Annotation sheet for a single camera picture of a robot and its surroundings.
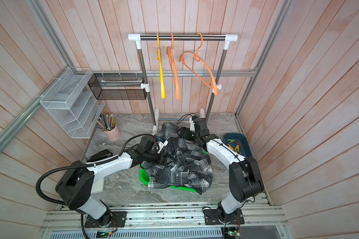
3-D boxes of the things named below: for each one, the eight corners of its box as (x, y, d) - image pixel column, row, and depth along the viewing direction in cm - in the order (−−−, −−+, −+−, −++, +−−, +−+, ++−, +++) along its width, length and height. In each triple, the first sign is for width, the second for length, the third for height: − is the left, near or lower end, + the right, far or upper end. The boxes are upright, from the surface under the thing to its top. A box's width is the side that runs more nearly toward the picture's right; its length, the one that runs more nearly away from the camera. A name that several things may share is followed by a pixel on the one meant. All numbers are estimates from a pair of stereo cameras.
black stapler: (90, 164, 95) (86, 161, 91) (89, 159, 97) (86, 156, 93) (113, 155, 99) (110, 152, 95) (112, 151, 101) (109, 148, 98)
